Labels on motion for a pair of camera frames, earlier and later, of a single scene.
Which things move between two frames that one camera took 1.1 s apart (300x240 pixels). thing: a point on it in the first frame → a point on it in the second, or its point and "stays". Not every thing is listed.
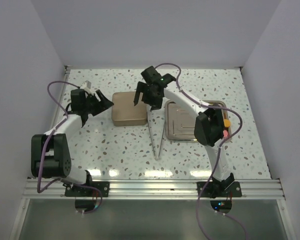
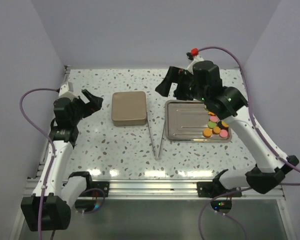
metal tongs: (153, 144) stays
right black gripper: (156, 103) → (176, 75)
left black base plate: (82, 191) stays
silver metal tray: (180, 121) stays
